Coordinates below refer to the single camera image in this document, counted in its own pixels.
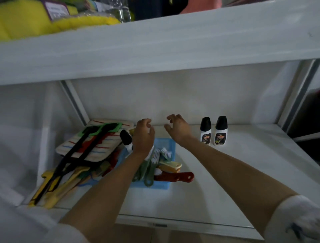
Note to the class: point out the pink plastic funnel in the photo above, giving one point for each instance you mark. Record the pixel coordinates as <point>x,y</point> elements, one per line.
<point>202,6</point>

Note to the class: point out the person's right hand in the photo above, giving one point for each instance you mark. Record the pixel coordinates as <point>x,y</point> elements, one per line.
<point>180,130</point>

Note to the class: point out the yellow scouring cloth pack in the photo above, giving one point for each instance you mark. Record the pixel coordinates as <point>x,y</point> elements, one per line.
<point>82,21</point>

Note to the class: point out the person's left forearm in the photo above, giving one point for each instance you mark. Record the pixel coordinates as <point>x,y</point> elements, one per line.
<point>105,195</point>

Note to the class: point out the white black-capped bottle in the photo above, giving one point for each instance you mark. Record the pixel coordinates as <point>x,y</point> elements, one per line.
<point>205,130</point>
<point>220,130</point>
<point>126,140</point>

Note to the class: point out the striped cream pot holder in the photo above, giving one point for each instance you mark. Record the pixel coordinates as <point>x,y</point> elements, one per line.
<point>115,142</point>

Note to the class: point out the blue plastic basket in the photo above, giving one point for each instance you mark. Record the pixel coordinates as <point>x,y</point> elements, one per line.
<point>162,185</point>

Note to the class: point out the person's left hand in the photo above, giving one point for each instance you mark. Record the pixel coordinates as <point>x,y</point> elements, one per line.
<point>142,137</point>

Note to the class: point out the black box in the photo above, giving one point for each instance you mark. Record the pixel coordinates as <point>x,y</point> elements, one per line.
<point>178,5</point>

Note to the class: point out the person's right forearm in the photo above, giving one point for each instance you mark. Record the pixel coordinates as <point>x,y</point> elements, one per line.
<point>237,180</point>

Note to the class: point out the pack of yellow green sponges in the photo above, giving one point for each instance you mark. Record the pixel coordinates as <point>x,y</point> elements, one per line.
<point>22,20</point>

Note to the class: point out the clear plastic bottle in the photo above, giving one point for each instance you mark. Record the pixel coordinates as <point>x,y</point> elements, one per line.
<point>120,12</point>

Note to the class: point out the black tongs green card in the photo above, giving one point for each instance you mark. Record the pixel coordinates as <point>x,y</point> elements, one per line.
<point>67,160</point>

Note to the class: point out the pile of colourful plastic utensils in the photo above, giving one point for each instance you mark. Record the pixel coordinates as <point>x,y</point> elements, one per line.
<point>107,162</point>

